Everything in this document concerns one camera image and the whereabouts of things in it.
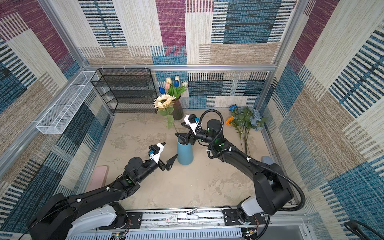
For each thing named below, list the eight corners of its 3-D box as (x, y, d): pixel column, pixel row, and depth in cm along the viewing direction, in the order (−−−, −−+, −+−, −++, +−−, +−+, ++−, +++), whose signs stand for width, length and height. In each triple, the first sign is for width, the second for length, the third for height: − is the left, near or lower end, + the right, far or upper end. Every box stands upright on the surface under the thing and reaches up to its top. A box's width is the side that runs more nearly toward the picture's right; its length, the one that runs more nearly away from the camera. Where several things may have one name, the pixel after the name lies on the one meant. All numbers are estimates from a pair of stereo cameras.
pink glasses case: (91, 190, 85) (88, 188, 83) (97, 168, 93) (94, 166, 91) (104, 188, 86) (102, 186, 83) (109, 166, 94) (107, 164, 92)
